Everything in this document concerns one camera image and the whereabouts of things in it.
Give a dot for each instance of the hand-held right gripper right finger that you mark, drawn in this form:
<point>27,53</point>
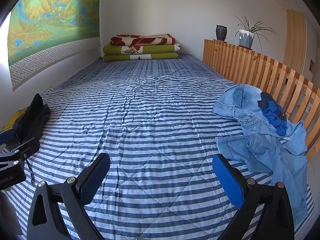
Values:
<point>228,180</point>

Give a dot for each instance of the potted plant in white pot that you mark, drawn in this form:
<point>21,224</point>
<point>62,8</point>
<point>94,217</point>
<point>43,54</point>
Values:
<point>246,38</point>

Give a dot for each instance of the yellow patterned cloth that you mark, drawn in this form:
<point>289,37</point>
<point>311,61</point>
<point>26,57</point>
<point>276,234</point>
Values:
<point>13,121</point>

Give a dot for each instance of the wooden slatted bed rail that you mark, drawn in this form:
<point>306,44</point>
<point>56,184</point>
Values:
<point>252,62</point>

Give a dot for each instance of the black clothing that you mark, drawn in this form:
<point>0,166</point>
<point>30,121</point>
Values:
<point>33,117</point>

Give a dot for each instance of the wooden board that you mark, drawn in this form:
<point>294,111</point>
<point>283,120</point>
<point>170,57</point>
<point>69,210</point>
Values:
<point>296,40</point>

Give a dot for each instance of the blue checked bed sheet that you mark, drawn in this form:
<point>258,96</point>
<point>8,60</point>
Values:
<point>160,65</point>

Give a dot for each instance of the blue striped boxer shorts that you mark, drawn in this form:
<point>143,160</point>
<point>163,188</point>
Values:
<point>273,116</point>

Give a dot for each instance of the light blue denim garment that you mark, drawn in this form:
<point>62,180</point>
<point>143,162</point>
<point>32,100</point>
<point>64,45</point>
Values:
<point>265,155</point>

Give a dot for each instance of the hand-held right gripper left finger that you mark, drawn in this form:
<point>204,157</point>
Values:
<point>93,180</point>

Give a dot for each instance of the red and white folded blanket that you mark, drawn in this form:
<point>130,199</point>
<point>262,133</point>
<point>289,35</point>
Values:
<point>142,40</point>

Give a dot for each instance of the landscape wall poster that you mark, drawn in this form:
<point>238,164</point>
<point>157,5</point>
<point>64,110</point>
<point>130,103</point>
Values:
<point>55,22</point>

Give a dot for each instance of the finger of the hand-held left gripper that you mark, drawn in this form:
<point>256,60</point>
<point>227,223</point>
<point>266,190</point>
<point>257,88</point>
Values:
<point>6,136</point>
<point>27,147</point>

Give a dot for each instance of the blue striped quilt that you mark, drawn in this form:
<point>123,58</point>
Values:
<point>155,142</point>

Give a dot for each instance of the black flower pot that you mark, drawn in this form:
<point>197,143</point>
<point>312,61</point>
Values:
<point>221,33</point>

